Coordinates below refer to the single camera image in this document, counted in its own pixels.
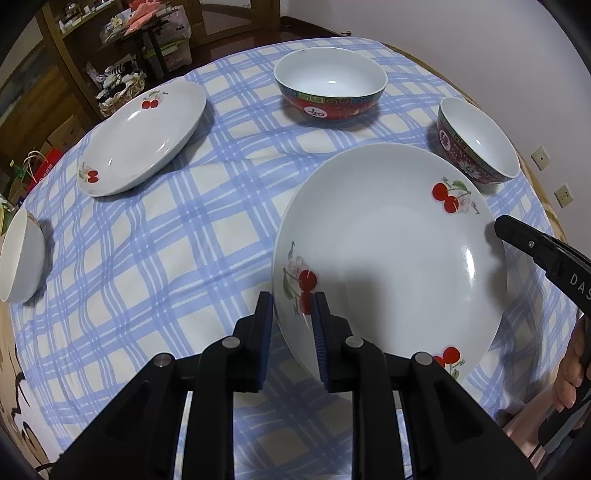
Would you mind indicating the red bowl plain white inside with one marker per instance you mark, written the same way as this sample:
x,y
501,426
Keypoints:
x,y
330,74

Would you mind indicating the white wall socket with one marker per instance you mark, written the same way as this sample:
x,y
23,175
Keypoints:
x,y
540,157
563,194

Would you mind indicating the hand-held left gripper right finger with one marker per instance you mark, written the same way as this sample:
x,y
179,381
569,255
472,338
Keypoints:
x,y
321,350

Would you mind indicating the blue plaid cloth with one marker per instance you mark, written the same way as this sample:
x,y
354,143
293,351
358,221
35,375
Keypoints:
x,y
161,258

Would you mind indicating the pink cloth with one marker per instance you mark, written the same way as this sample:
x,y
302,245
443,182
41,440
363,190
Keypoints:
x,y
147,9

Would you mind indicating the black legged side table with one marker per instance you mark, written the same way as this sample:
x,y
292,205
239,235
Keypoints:
x,y
154,50

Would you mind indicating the wooden corner shelf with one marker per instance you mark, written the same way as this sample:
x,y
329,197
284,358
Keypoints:
x,y
60,50

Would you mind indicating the wicker basket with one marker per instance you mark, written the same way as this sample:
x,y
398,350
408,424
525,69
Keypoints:
x,y
124,99

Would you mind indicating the small white cherry plate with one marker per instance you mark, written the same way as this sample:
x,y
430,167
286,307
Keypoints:
x,y
143,138

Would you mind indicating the red paper bag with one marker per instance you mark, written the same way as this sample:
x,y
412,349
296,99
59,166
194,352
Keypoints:
x,y
46,164

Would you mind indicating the wooden wardrobe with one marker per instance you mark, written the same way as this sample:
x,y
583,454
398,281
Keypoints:
x,y
41,106

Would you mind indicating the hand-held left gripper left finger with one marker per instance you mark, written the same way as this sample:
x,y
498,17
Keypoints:
x,y
264,360

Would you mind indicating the cardboard box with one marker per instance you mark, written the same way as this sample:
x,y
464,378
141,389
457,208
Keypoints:
x,y
67,134

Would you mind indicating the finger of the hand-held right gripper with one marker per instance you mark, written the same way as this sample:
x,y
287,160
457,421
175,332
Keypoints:
x,y
526,240

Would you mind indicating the zebra striped plush toy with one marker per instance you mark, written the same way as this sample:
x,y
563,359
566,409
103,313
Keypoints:
x,y
117,74

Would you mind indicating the red bowl with inside emblem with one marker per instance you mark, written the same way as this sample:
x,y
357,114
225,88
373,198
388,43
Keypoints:
x,y
485,134

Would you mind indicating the brown printed blanket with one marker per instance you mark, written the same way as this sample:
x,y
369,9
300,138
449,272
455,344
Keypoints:
x,y
23,369

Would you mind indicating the translucent storage box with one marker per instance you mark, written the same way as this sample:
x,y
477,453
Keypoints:
x,y
178,50

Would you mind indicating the person's right hand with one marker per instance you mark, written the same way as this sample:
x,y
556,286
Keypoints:
x,y
568,378

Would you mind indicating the large white cherry plate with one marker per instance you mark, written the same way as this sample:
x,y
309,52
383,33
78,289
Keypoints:
x,y
392,258

